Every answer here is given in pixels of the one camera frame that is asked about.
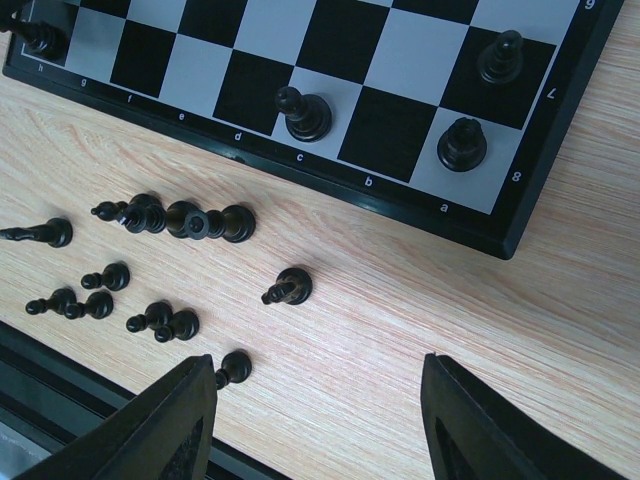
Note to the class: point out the black rook piece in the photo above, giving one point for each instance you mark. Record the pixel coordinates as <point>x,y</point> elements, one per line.
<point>463,146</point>

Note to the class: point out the black bishop piece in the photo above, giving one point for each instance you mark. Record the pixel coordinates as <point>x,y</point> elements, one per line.
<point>308,117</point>

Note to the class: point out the black and silver chessboard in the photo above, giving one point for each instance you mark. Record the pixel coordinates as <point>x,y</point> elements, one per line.
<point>395,74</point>

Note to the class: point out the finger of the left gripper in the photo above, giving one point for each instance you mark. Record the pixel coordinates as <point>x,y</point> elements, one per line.
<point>8,11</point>

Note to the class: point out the black knight piece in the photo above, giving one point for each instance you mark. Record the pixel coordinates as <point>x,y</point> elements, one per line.
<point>293,286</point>

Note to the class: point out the black pawn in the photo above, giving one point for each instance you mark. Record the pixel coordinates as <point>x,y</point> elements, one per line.
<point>235,368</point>
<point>59,300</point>
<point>183,326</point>
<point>114,277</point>
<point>98,305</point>
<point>501,62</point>
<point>156,315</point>
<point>56,232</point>

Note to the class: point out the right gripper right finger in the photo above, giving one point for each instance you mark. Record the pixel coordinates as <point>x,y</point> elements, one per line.
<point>475,433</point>

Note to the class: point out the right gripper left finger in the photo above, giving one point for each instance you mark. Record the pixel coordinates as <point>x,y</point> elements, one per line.
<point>165,432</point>

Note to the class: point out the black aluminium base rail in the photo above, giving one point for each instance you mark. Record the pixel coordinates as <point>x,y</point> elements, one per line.
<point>52,401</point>

